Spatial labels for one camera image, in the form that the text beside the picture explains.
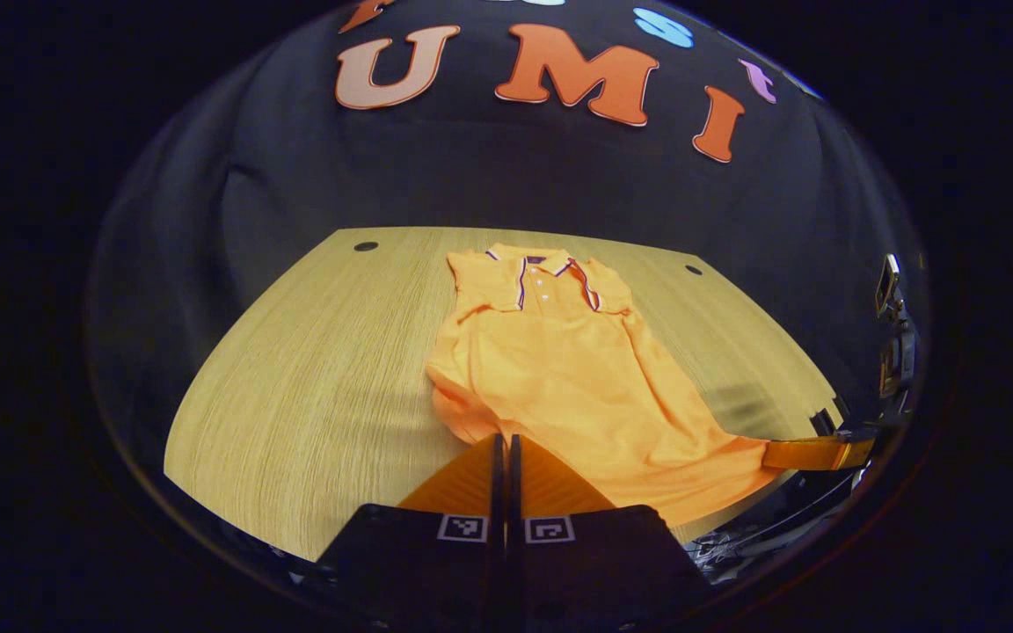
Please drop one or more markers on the small black block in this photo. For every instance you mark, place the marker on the small black block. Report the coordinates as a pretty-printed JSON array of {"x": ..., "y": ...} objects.
[{"x": 823, "y": 424}]

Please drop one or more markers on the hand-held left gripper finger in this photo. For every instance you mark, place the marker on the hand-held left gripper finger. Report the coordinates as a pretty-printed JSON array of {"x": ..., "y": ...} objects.
[
  {"x": 498, "y": 492},
  {"x": 516, "y": 492}
]

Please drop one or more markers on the orange T-shirt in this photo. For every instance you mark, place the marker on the orange T-shirt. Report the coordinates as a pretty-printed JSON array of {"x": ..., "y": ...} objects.
[{"x": 577, "y": 387}]

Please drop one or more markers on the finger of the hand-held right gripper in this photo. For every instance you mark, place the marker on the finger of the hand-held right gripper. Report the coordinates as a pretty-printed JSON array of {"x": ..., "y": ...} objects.
[{"x": 814, "y": 454}]

